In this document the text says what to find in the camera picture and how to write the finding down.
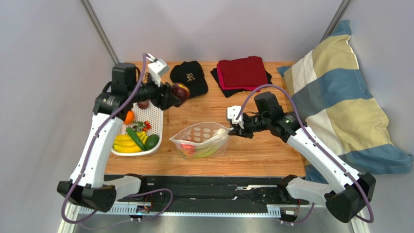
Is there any green chili pepper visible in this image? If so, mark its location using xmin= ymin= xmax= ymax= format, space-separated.
xmin=126 ymin=127 xmax=147 ymax=151

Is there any green avocado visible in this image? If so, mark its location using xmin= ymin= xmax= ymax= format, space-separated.
xmin=144 ymin=134 xmax=160 ymax=150

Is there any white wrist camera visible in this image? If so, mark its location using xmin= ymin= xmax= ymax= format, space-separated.
xmin=226 ymin=105 xmax=244 ymax=129
xmin=147 ymin=58 xmax=169 ymax=87

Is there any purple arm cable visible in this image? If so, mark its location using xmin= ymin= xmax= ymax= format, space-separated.
xmin=234 ymin=84 xmax=375 ymax=224
xmin=61 ymin=53 xmax=173 ymax=225

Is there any orange fruit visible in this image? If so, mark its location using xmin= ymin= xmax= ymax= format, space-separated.
xmin=124 ymin=111 xmax=135 ymax=125

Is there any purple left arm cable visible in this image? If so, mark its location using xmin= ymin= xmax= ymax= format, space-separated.
xmin=61 ymin=53 xmax=173 ymax=225

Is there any yellow banana bunch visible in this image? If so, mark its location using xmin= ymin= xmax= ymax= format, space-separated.
xmin=112 ymin=134 xmax=143 ymax=153

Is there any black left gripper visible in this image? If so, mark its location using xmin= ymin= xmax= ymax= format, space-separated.
xmin=128 ymin=73 xmax=179 ymax=111

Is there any clear polka dot zip bag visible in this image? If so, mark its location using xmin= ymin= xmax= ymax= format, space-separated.
xmin=170 ymin=122 xmax=229 ymax=159

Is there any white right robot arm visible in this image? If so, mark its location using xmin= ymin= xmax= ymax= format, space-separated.
xmin=226 ymin=92 xmax=376 ymax=223

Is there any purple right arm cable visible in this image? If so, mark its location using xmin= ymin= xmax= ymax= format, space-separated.
xmin=234 ymin=84 xmax=375 ymax=224

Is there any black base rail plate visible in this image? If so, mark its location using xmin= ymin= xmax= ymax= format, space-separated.
xmin=105 ymin=174 xmax=306 ymax=214

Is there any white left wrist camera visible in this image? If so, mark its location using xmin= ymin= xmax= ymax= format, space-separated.
xmin=147 ymin=58 xmax=169 ymax=87

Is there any red tomato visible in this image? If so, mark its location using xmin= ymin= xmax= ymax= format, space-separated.
xmin=180 ymin=144 xmax=196 ymax=156

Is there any black folded cloth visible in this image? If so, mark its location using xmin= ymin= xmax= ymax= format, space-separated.
xmin=210 ymin=67 xmax=273 ymax=98

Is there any dark purple round fruit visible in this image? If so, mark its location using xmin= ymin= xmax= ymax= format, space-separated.
xmin=172 ymin=83 xmax=190 ymax=103

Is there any small dark purple fruit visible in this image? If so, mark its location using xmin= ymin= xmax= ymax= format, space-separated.
xmin=137 ymin=100 xmax=150 ymax=109

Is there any black baseball cap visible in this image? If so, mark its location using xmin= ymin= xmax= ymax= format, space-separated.
xmin=170 ymin=61 xmax=208 ymax=99

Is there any dark red folded cloth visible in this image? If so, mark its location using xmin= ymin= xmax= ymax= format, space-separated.
xmin=217 ymin=56 xmax=268 ymax=87

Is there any white perforated plastic basket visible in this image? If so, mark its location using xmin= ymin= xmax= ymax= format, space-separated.
xmin=111 ymin=103 xmax=164 ymax=156

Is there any blue yellow striped pillow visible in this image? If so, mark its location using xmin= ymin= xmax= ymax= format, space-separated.
xmin=278 ymin=20 xmax=414 ymax=175

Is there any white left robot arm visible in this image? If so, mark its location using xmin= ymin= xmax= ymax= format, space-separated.
xmin=57 ymin=60 xmax=182 ymax=214

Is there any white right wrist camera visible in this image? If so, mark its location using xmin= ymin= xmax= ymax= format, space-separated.
xmin=226 ymin=105 xmax=244 ymax=129

